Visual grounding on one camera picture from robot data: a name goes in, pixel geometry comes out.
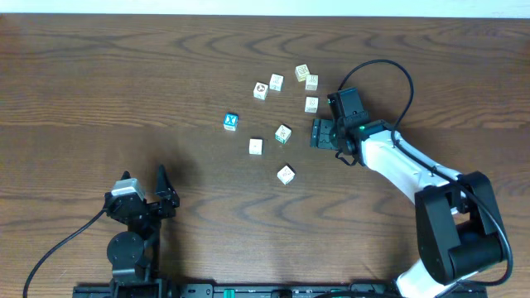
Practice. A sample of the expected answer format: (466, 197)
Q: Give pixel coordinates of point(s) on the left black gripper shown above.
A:
(149, 208)

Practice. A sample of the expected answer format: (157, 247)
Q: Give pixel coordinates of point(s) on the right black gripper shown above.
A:
(320, 133)

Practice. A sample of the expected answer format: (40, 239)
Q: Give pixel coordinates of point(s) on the green-edged wooden block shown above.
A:
(283, 134)

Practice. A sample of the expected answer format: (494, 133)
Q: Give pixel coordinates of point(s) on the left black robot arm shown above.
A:
(134, 254)

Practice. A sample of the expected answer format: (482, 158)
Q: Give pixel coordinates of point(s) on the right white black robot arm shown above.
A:
(459, 228)

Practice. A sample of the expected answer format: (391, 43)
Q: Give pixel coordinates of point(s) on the wooden block beside yellow one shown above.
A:
(312, 82)

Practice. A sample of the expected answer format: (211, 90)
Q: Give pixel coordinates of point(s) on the yellow-edged wooden block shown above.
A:
(301, 72)

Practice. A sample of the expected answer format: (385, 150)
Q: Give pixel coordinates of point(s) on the wooden block with X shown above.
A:
(276, 82)

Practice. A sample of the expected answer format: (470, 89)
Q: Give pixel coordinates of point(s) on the wooden block with red circle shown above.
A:
(260, 91)

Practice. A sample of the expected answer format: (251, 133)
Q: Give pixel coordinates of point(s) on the plain small wooden block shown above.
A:
(255, 146)

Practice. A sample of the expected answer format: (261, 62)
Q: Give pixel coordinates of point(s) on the blue X wooden block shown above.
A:
(231, 121)

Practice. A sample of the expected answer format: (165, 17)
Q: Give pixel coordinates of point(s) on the wooden block with ring picture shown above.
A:
(311, 105)

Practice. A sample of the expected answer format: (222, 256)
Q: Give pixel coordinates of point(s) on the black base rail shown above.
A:
(199, 290)

